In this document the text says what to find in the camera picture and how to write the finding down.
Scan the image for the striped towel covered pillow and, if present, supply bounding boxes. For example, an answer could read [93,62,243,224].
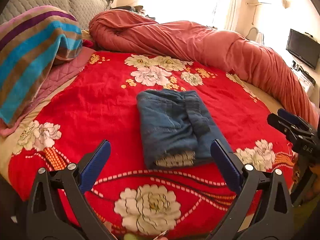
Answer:
[1,5,82,127]

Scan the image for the rust red rolled duvet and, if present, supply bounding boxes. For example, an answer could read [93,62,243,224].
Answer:
[89,10,319,127]

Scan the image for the blue denim lace-trimmed pants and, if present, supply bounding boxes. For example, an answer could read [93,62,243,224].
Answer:
[137,89,233,169]

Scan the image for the left hand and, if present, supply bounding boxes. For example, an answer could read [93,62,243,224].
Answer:
[104,221,117,239]

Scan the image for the right hand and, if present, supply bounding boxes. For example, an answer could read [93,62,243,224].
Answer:
[291,152,320,201]

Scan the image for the grey quilted headboard cushion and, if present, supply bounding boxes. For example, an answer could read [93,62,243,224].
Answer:
[1,0,113,30]

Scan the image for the pink quilted pillow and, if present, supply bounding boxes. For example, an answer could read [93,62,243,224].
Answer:
[1,47,95,138]

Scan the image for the black wall television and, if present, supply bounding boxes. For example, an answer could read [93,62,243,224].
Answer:
[286,29,319,69]

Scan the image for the red floral bed blanket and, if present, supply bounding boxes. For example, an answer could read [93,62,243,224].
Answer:
[8,51,293,239]

